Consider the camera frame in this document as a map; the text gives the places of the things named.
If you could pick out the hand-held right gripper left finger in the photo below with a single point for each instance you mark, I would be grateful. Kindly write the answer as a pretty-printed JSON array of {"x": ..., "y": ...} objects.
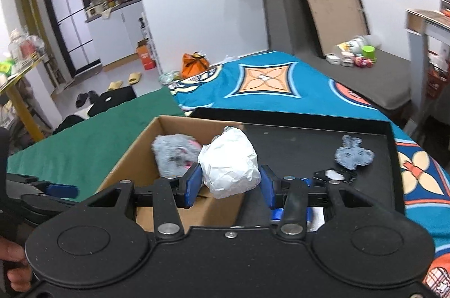
[{"x": 193, "y": 186}]

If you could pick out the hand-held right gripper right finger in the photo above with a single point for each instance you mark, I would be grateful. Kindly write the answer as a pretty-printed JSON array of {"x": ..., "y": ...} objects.
[{"x": 269, "y": 187}]

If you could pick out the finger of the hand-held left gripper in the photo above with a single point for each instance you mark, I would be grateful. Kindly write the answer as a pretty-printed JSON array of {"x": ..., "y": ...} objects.
[
  {"x": 42, "y": 203},
  {"x": 63, "y": 191}
]

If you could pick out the white paper ball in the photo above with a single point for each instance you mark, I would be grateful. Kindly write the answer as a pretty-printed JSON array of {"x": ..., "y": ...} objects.
[{"x": 228, "y": 164}]

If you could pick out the black tray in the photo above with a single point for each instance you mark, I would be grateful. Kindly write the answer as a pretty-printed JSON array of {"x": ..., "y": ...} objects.
[{"x": 298, "y": 150}]

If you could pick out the cardboard box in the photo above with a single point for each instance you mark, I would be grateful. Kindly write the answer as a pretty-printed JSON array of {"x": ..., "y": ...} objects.
[{"x": 140, "y": 150}]

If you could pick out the black spotted soft toy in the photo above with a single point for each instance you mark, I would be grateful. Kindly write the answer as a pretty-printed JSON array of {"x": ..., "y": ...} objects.
[{"x": 348, "y": 176}]

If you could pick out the small grey plush toy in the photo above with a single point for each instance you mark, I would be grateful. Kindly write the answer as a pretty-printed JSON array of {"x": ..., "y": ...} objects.
[{"x": 351, "y": 155}]

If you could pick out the person's left hand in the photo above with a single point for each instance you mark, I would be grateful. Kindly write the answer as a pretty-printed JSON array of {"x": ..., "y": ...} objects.
[{"x": 14, "y": 259}]

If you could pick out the large grey plush toy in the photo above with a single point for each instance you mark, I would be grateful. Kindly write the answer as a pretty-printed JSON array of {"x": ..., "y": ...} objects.
[{"x": 172, "y": 150}]

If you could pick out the yellow table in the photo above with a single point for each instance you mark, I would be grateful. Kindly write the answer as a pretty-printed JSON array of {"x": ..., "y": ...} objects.
[{"x": 24, "y": 111}]

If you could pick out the green cloth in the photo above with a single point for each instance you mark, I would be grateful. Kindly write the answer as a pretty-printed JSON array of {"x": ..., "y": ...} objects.
[{"x": 88, "y": 143}]

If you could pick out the black slipper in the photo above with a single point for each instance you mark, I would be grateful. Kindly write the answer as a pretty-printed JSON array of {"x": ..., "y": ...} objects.
[
  {"x": 94, "y": 96},
  {"x": 81, "y": 99}
]

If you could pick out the black dice stool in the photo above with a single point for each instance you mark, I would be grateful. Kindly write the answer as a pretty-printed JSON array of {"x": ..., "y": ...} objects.
[{"x": 112, "y": 101}]

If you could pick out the clear bag with clutter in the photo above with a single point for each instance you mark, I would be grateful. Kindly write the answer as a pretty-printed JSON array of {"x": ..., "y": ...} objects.
[{"x": 170, "y": 77}]

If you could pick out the blue printed blanket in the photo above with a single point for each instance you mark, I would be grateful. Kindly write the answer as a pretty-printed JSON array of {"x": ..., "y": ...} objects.
[{"x": 316, "y": 83}]

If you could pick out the group of glass jars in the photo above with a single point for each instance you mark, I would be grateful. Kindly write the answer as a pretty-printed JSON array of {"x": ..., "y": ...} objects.
[{"x": 26, "y": 44}]

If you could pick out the yellow slipper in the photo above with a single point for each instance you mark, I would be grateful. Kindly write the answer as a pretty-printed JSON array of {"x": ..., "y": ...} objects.
[
  {"x": 134, "y": 77},
  {"x": 115, "y": 85}
]

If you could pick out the orange bag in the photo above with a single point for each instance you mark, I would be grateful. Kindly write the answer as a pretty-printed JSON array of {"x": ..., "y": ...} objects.
[{"x": 193, "y": 67}]

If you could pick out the orange carton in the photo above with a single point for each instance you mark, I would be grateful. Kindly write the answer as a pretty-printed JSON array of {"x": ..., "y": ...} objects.
[{"x": 146, "y": 58}]

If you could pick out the black framed glass door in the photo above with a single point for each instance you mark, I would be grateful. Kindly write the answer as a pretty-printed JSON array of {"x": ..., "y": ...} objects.
[{"x": 70, "y": 30}]

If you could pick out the small white box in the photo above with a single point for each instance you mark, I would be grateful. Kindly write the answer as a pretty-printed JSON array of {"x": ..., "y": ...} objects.
[{"x": 333, "y": 59}]

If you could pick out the small pink toy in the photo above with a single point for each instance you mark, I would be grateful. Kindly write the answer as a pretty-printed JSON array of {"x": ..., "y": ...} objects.
[{"x": 362, "y": 61}]

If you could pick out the white kitchen cabinet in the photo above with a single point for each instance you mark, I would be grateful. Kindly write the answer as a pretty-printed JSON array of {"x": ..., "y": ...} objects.
[{"x": 116, "y": 37}]

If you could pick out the grey mattress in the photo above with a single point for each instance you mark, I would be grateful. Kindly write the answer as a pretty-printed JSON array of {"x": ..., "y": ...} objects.
[{"x": 386, "y": 73}]

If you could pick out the white kitchen appliance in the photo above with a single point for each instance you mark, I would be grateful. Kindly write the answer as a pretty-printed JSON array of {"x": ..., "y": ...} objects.
[{"x": 92, "y": 13}]

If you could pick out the beige counter cloth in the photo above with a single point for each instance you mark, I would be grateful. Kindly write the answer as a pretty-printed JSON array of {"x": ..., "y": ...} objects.
[{"x": 106, "y": 13}]

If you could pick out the grey panel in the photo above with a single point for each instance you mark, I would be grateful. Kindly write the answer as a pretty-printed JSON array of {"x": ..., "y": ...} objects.
[{"x": 277, "y": 9}]

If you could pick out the black framed brown board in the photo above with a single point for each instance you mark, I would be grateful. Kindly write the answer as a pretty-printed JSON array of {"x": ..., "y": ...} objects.
[{"x": 330, "y": 2}]

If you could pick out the orange basket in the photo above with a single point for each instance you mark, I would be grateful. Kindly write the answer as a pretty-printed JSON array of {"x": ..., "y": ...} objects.
[{"x": 436, "y": 83}]

